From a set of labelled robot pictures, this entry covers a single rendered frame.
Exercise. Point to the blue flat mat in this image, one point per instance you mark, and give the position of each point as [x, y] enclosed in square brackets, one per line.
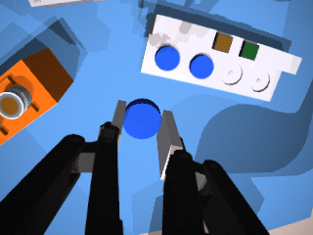
[265, 147]

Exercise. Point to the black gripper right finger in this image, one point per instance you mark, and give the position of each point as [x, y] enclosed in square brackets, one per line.
[187, 190]

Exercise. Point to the white control panel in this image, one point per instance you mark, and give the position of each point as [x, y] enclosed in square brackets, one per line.
[55, 3]

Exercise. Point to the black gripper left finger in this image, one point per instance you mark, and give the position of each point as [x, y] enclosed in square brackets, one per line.
[32, 205]

